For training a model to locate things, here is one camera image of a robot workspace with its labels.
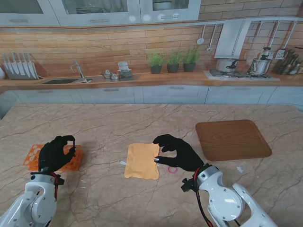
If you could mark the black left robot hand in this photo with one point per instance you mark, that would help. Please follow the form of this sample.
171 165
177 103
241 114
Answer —
50 156

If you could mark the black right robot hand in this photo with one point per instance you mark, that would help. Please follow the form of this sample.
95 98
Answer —
187 158

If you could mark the dark glass rod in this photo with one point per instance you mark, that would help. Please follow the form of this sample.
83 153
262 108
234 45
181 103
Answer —
74 145

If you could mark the orange cloth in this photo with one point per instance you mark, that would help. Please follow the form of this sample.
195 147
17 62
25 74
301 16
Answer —
142 163

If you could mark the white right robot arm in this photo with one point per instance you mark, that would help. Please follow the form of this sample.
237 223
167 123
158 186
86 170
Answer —
225 203

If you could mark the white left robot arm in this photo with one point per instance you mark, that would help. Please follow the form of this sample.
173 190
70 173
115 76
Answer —
30 201

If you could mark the pink rubber band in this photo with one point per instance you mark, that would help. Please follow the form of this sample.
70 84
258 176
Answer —
168 170

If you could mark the orange test tube rack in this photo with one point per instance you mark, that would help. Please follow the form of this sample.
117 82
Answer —
77 160

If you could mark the brown wooden tray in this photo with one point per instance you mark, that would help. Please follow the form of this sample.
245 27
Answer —
232 139

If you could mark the white tape scrap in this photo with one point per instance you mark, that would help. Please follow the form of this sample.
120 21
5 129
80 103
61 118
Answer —
239 169
122 163

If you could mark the printed kitchen backdrop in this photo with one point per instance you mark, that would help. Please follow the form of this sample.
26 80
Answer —
94 47

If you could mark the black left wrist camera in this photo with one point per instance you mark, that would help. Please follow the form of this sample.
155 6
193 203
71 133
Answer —
60 180

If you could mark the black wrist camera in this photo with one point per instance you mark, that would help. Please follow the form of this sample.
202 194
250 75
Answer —
60 180
188 185

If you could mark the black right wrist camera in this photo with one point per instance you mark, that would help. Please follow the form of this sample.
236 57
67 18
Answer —
188 185

